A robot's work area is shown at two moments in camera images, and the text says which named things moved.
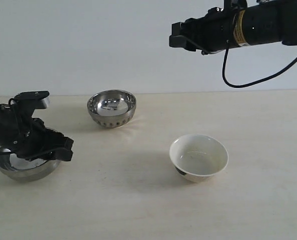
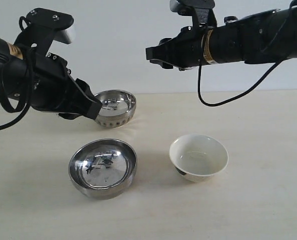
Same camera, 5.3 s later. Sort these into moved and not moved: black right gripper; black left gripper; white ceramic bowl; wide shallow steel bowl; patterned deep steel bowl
Moved: wide shallow steel bowl; black left gripper; black right gripper
Not moved: white ceramic bowl; patterned deep steel bowl
